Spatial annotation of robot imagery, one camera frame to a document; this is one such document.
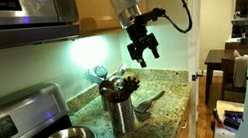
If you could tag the black door latch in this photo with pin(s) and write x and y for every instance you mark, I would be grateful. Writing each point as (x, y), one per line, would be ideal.
(195, 76)

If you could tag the shiny steel ladle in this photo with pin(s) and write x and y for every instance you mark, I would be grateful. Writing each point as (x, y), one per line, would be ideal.
(118, 83)

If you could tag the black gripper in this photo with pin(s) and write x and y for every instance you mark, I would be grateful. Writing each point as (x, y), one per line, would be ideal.
(139, 41)

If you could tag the red and black tool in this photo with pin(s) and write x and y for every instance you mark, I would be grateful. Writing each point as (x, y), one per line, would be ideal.
(218, 119)

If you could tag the black electronic box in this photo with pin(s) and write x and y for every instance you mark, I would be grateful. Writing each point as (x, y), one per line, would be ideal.
(233, 119)

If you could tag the wooden wall cabinet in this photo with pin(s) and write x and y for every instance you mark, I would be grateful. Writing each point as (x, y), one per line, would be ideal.
(93, 6)

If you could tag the dark wooden side table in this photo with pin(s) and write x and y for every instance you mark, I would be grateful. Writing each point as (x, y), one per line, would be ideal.
(212, 59)

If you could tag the wooden base cabinet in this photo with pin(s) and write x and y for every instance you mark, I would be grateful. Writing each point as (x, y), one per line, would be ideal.
(182, 137)

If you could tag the round wooden board stack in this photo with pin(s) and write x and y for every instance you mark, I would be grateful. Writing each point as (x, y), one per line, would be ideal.
(130, 75)

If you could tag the grey slotted plastic spatula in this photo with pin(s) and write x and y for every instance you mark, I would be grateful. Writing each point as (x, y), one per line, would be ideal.
(93, 77)

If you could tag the slotted wooden spatula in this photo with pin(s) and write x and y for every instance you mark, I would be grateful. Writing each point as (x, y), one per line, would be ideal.
(143, 106)

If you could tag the white robot cart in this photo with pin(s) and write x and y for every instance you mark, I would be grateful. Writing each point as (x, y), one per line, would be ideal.
(228, 105)

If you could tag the white draped cloth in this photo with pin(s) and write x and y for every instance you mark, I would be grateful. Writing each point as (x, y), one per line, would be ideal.
(240, 69)

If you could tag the brown wooden spoon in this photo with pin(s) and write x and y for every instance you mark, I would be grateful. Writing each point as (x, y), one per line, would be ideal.
(106, 86)
(110, 95)

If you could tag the dark wooden chair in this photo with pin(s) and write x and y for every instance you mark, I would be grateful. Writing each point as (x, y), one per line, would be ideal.
(227, 68)

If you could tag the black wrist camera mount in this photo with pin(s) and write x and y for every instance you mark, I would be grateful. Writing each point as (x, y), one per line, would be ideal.
(155, 13)

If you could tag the dark pasta spoon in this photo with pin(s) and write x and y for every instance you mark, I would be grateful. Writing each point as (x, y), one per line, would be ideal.
(131, 84)

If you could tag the slotted serving spoon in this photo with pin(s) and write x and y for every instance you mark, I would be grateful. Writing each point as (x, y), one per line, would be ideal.
(121, 70)

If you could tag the stainless steel stove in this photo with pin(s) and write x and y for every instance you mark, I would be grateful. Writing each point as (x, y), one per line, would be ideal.
(20, 113)

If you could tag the white door frame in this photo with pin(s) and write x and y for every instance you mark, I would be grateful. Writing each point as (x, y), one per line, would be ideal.
(192, 54)

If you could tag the stainless steel microwave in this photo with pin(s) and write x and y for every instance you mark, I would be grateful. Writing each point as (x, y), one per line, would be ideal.
(4, 18)

